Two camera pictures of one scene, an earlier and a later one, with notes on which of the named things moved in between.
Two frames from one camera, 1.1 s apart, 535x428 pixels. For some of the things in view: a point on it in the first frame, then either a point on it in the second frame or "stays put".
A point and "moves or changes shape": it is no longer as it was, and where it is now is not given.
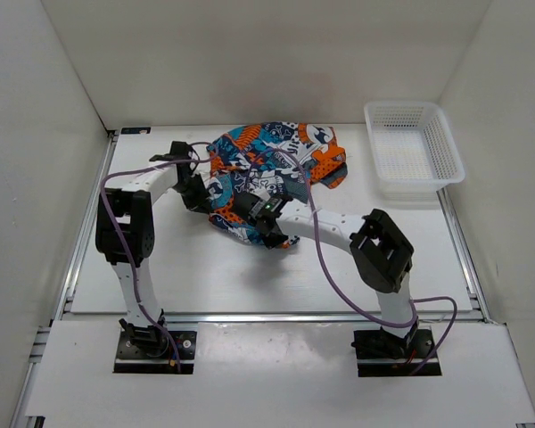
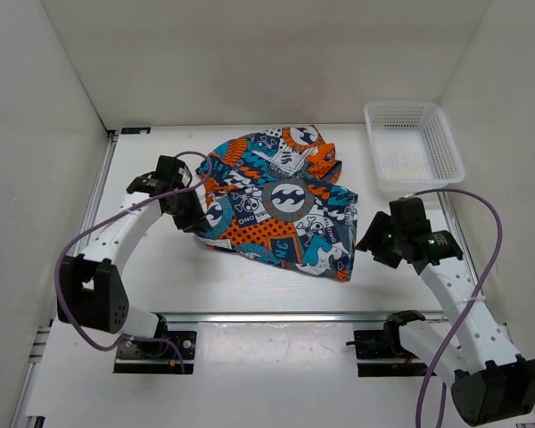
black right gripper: x=273 y=241 to x=378 y=225
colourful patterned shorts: x=286 y=157 moves or changes shape
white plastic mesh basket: x=414 y=150 stays put
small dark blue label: x=135 y=130 stays put
